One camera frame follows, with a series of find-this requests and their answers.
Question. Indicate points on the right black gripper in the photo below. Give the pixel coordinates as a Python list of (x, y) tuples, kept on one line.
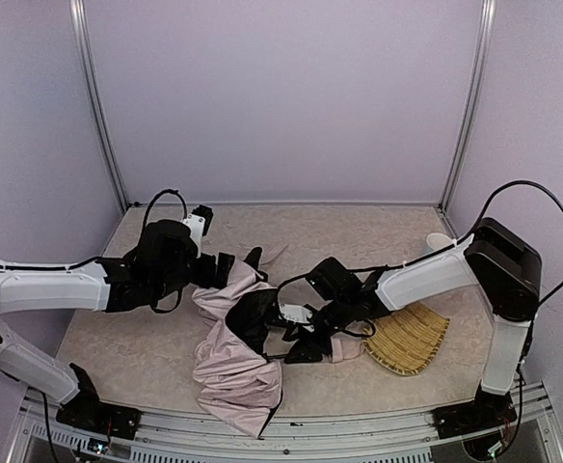
[(299, 343)]

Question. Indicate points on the white and blue cup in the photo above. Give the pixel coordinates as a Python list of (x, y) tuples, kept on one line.
[(436, 241)]

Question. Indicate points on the left aluminium corner post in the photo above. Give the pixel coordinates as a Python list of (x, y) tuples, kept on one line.
[(80, 28)]

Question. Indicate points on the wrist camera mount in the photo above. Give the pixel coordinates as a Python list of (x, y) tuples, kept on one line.
[(296, 314), (198, 221)]

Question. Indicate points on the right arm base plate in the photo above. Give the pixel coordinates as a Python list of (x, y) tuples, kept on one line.
[(466, 418)]

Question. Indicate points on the aluminium corner post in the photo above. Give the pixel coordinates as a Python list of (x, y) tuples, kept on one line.
[(80, 28), (479, 64)]

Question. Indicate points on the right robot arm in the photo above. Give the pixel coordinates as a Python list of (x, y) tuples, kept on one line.
[(492, 274)]

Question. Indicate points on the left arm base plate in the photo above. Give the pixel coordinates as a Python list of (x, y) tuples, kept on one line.
[(104, 418)]

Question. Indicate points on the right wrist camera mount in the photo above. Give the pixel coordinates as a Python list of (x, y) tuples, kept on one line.
[(296, 314)]

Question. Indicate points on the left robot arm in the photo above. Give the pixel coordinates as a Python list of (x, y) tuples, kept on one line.
[(167, 258)]

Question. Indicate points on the pink and black folding umbrella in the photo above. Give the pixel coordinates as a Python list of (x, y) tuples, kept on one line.
[(240, 385)]

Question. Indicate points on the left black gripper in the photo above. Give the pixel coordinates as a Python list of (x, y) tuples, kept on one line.
[(225, 269)]

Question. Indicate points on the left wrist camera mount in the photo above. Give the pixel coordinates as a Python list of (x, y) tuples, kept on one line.
[(198, 221)]

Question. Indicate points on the woven bamboo tray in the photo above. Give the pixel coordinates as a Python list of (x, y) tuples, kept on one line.
[(407, 341)]

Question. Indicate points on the right aluminium corner post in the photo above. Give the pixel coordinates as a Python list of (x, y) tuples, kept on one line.
[(479, 64)]

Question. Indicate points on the aluminium front rail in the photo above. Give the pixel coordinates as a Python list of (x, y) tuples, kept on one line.
[(164, 436)]

